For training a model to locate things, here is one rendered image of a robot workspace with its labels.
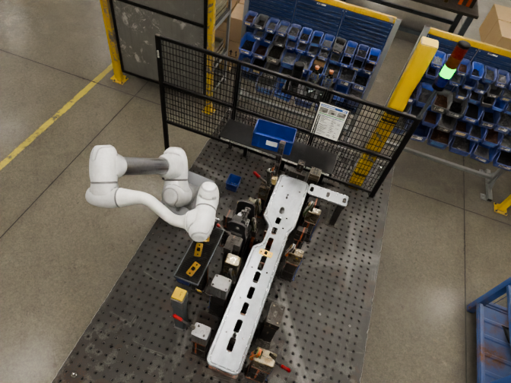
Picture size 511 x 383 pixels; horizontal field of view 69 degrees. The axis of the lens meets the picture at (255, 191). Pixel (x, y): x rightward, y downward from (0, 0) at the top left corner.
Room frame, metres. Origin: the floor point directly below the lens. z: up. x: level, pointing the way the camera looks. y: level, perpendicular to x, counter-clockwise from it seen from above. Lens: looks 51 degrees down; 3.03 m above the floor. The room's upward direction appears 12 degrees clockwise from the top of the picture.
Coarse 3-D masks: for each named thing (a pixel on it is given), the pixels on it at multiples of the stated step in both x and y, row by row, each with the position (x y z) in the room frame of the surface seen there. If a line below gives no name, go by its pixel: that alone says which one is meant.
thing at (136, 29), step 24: (120, 0) 3.66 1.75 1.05; (144, 0) 3.62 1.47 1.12; (168, 0) 3.56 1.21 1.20; (192, 0) 3.51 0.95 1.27; (120, 24) 3.68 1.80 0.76; (144, 24) 3.62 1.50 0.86; (168, 24) 3.57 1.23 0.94; (192, 24) 3.52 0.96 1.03; (120, 48) 3.70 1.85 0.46; (144, 48) 3.63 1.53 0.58; (168, 48) 3.57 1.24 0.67; (120, 72) 3.69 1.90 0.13; (144, 72) 3.64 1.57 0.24
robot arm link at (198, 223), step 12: (120, 192) 1.07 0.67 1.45; (132, 192) 1.08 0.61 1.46; (144, 192) 1.10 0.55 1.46; (120, 204) 1.03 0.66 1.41; (132, 204) 1.05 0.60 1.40; (144, 204) 1.03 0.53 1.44; (156, 204) 1.02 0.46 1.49; (204, 204) 1.02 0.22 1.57; (168, 216) 0.96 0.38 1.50; (180, 216) 0.96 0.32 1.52; (192, 216) 0.95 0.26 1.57; (204, 216) 0.95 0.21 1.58; (192, 228) 0.89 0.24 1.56; (204, 228) 0.89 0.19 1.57; (204, 240) 0.87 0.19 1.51
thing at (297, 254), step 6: (294, 252) 1.18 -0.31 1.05; (300, 252) 1.18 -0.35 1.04; (288, 258) 1.16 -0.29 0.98; (294, 258) 1.16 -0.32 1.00; (300, 258) 1.15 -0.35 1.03; (288, 264) 1.17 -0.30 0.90; (294, 264) 1.16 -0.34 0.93; (282, 270) 1.18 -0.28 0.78; (288, 270) 1.16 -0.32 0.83; (294, 270) 1.16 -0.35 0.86; (282, 276) 1.17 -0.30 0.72; (288, 276) 1.16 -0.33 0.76; (294, 276) 1.19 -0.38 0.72
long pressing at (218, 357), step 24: (288, 192) 1.67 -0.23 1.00; (264, 216) 1.42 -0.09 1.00; (288, 216) 1.47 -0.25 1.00; (264, 240) 1.24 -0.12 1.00; (264, 264) 1.08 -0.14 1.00; (240, 288) 0.90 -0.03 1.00; (264, 288) 0.93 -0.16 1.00; (216, 336) 0.61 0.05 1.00; (240, 336) 0.64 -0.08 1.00; (216, 360) 0.49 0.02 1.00; (240, 360) 0.52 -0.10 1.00
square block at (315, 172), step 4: (312, 168) 1.89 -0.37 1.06; (316, 168) 1.89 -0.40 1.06; (312, 172) 1.85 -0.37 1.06; (316, 172) 1.86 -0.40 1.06; (320, 172) 1.87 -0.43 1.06; (308, 176) 1.83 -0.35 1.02; (312, 176) 1.83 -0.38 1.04; (316, 176) 1.82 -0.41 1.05; (308, 180) 1.83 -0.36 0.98; (312, 180) 1.83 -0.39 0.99; (316, 180) 1.82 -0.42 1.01; (308, 184) 1.83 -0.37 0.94; (312, 188) 1.82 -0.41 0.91; (308, 196) 1.85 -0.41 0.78; (304, 200) 1.83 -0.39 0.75; (304, 204) 1.82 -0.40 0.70
